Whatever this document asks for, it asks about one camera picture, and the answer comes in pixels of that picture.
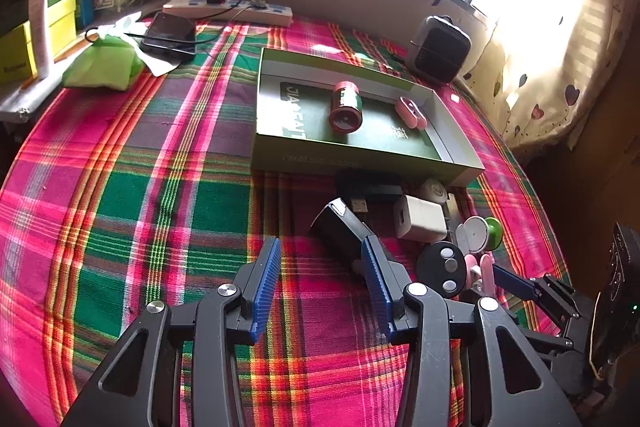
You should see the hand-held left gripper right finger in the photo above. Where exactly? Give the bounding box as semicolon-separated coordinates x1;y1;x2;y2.
361;235;583;427

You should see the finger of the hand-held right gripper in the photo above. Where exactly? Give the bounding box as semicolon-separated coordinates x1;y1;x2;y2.
492;264;582;324
516;328;582;359

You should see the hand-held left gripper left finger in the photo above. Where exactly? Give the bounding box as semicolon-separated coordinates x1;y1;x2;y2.
60;236;283;427

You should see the pink clip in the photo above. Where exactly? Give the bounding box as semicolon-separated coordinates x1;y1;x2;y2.
462;254;497;295

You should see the green and white round reel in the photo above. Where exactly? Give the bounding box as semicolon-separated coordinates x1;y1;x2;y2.
457;216;502;255

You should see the black round disc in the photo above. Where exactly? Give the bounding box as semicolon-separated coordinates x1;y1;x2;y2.
415;242;468;300

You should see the black rectangular device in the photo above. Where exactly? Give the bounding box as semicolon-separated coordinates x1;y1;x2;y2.
310;198;401;275

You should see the white charger cube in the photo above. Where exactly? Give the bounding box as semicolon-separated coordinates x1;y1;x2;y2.
395;194;448;244

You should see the blue usb adapter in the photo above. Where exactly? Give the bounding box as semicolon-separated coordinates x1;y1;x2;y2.
334;168;372;215

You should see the white round cap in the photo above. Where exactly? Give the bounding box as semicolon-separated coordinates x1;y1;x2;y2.
419;178;449;204

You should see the shallow green cardboard box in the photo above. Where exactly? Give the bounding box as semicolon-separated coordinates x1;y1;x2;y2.
250;47;487;188

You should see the pink case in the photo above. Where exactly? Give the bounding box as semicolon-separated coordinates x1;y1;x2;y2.
394;97;429;130

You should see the red capped bottle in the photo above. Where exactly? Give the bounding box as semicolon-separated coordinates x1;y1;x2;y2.
328;81;363;134

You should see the heart print curtain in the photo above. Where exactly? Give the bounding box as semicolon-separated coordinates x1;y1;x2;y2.
470;0;632;154

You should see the small grey fan heater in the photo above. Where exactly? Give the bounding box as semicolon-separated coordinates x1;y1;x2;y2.
406;14;472;84

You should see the white paper sheet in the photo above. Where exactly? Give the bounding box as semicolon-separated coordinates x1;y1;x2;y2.
107;14;183;78

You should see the black phone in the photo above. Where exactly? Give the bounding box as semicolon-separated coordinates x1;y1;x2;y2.
140;12;197;56

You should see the white power strip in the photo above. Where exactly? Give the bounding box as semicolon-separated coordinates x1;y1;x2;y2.
162;0;294;28

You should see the green tissue pack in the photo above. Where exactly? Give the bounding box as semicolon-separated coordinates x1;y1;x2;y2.
62;29;146;91

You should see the white board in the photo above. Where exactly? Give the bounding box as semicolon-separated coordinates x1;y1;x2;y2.
0;12;151;124

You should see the blue box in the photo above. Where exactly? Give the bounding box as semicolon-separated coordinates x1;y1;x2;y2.
75;0;97;31

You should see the white tube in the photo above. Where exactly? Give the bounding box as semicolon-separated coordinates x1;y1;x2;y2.
28;0;55;78

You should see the yellow cardboard box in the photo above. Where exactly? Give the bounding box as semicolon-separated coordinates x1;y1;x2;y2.
0;0;81;86

